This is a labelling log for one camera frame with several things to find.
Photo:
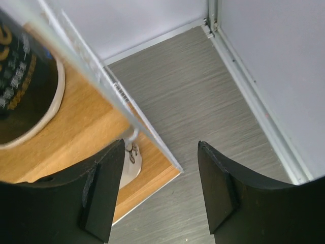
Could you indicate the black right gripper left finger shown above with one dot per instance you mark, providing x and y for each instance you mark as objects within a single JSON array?
[{"x": 74, "y": 205}]

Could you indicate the white wire wooden shelf rack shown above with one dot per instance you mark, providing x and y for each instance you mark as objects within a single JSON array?
[{"x": 95, "y": 111}]

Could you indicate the white toilet paper roll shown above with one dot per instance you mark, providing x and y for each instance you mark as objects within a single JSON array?
[{"x": 132, "y": 164}]

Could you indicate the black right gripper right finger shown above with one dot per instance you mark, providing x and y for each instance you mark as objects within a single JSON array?
[{"x": 244, "y": 206}]

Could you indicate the black roll front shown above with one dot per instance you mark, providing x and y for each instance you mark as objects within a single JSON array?
[{"x": 32, "y": 84}]

